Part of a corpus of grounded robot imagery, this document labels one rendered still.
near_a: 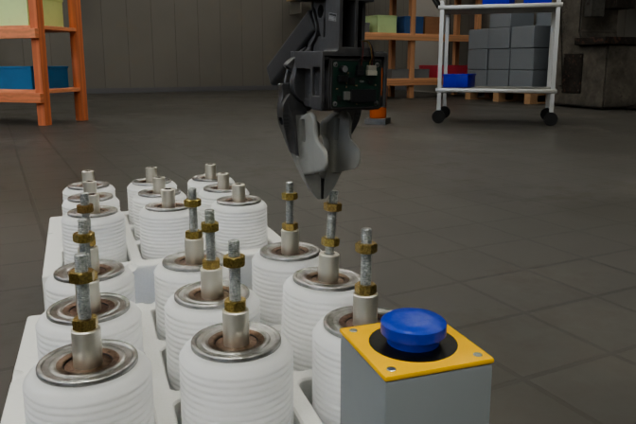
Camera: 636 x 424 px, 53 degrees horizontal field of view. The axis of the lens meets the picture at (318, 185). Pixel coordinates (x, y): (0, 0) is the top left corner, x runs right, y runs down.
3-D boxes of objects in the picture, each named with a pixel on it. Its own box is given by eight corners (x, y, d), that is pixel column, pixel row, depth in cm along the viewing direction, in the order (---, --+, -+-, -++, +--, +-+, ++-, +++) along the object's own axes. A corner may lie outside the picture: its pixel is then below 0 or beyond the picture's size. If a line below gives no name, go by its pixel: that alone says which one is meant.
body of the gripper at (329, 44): (317, 116, 58) (319, -22, 56) (279, 110, 66) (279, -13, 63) (388, 114, 61) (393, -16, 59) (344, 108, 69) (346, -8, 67)
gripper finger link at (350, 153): (343, 207, 63) (344, 114, 61) (315, 196, 68) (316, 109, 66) (369, 204, 64) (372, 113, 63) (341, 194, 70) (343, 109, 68)
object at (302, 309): (274, 458, 67) (283, 292, 64) (276, 411, 76) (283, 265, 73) (365, 460, 68) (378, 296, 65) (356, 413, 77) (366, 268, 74)
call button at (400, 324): (425, 332, 42) (427, 302, 41) (458, 358, 38) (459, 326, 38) (369, 341, 41) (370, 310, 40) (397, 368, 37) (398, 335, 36)
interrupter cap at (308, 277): (292, 292, 65) (292, 286, 65) (291, 271, 73) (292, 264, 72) (366, 295, 66) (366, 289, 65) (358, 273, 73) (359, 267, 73)
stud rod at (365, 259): (358, 308, 58) (359, 227, 56) (367, 307, 58) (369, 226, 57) (362, 311, 57) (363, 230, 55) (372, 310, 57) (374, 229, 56)
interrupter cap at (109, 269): (137, 273, 72) (136, 268, 72) (73, 291, 67) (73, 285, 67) (103, 260, 77) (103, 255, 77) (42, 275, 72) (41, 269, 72)
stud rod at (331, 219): (324, 259, 68) (328, 190, 67) (325, 257, 69) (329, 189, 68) (332, 260, 68) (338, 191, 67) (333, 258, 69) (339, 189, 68)
